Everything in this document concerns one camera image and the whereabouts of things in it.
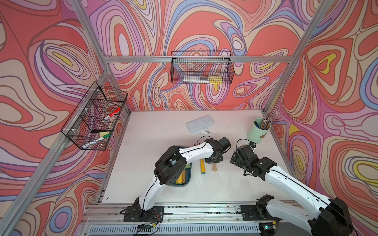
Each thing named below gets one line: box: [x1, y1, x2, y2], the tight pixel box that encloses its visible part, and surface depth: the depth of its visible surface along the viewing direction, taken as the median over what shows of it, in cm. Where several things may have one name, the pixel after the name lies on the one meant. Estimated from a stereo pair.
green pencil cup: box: [246, 118, 272, 145], surface depth 97 cm
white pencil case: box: [186, 115, 215, 133], surface depth 111 cm
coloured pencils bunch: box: [260, 117, 273, 130], surface depth 93 cm
